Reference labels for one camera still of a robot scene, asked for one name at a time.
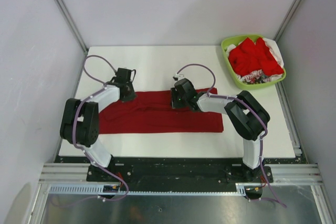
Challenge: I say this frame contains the dark red t-shirt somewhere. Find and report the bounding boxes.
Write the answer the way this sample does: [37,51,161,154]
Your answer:
[99,90,224,134]

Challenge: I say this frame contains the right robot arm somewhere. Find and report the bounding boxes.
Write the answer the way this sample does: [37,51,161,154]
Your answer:
[171,77,270,183]

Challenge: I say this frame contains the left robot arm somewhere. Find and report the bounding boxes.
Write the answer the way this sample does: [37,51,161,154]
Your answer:
[60,68,137,182]

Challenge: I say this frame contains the white floral shirt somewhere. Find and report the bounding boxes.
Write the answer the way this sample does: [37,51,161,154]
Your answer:
[225,37,285,85]

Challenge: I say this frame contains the green plastic basket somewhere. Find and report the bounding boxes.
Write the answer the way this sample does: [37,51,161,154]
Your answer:
[221,34,287,90]

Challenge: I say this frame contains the bright red shirt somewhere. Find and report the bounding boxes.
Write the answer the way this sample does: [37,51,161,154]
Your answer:
[228,37,284,76]

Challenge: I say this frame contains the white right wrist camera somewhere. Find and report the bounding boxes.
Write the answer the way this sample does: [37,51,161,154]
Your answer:
[173,73,185,81]

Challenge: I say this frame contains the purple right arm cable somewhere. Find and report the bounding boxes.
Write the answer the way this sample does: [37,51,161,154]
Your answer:
[177,63,287,208]

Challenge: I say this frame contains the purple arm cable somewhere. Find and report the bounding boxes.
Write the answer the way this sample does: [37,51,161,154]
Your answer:
[177,63,287,208]
[74,55,130,204]

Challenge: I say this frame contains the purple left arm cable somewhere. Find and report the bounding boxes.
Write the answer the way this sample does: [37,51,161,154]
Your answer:
[74,55,130,204]

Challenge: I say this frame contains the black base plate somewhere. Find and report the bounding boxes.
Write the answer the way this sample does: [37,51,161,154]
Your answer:
[86,157,274,190]

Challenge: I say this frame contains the grey slotted cable duct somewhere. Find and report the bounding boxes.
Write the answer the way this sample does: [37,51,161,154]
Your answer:
[48,184,255,196]

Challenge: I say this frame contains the left corner aluminium post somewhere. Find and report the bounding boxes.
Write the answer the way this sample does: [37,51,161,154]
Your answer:
[54,0,88,55]

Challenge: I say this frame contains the corner aluminium post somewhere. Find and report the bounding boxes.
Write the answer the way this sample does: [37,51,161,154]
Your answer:
[54,0,88,55]
[274,0,303,41]

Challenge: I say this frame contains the right corner aluminium post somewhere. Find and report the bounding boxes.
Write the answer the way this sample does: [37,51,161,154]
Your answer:
[274,0,303,41]

